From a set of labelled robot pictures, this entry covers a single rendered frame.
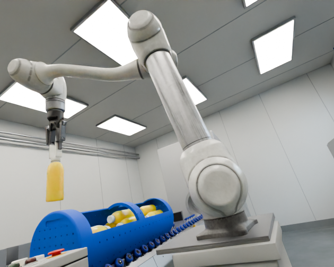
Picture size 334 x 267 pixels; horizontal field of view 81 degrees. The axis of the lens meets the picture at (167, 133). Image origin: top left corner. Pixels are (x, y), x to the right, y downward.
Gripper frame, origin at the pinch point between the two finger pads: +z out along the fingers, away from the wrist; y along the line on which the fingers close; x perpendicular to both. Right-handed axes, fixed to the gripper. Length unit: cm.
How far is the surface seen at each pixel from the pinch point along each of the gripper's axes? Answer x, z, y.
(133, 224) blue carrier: -29, 40, -20
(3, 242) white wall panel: -132, 69, 314
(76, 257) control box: 24, 37, -42
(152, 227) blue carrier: -48, 46, -19
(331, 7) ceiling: -285, -203, -241
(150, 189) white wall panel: -518, 23, 263
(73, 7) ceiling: -61, -182, 56
